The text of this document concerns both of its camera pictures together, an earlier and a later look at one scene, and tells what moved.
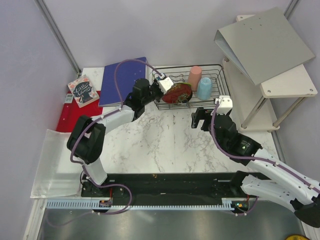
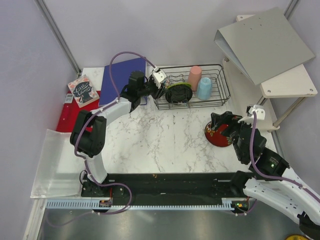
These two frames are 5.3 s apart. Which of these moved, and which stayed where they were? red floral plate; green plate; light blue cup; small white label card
Moved: red floral plate
Stayed: green plate; light blue cup; small white label card
